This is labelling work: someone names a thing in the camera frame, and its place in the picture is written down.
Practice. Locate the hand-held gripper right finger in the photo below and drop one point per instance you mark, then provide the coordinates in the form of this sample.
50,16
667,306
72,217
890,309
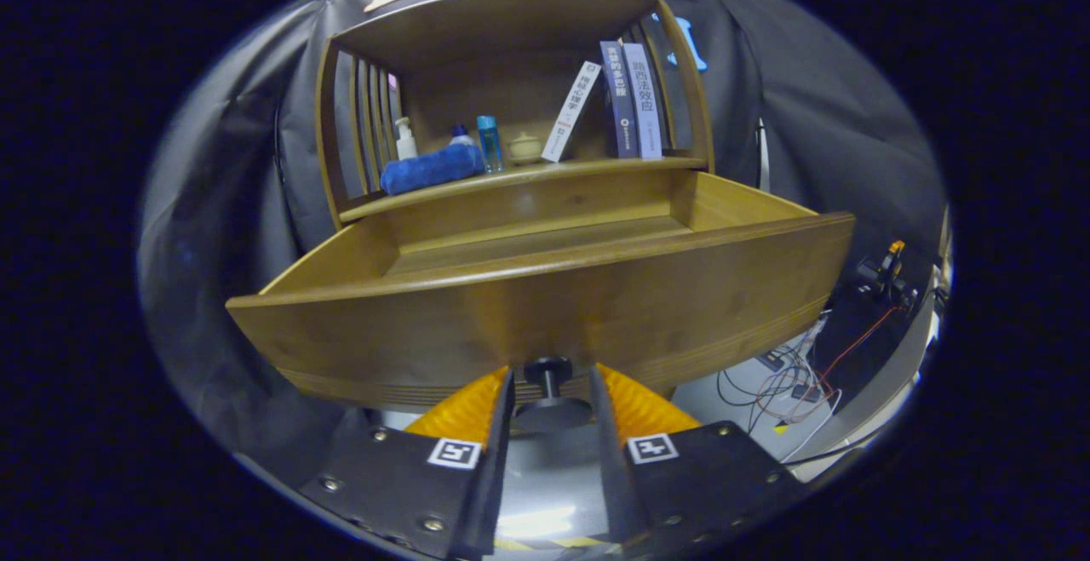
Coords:
606,467

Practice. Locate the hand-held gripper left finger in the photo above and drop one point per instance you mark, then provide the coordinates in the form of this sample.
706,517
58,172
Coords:
498,467

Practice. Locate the wooden drawer with black knob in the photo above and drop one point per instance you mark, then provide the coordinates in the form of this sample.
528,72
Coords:
596,306

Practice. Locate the wooden countertop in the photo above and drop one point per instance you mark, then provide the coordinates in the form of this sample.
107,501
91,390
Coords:
511,180

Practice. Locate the wooden cabinet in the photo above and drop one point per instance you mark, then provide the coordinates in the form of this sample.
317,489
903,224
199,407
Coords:
511,59

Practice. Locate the rolled blue towel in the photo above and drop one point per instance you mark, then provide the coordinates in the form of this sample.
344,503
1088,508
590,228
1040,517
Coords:
430,169

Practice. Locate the cream lidded teacup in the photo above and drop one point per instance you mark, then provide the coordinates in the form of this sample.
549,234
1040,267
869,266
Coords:
525,149

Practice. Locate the clear blue bottle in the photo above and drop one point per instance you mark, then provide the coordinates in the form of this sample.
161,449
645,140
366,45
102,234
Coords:
490,144

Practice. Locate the white bottle with blue cap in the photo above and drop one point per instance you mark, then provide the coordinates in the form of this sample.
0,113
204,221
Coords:
461,137

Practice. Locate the white pump bottle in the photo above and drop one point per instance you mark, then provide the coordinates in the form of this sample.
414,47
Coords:
406,145

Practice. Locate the black device with orange part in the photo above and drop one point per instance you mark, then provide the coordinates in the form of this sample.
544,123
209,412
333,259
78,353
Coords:
886,276

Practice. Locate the white book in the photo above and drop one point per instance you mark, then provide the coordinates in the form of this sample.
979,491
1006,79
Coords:
572,110

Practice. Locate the dark blue book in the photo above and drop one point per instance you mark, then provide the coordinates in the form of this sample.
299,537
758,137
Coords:
619,101

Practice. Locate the light purple book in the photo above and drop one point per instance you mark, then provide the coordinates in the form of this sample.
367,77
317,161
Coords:
645,101

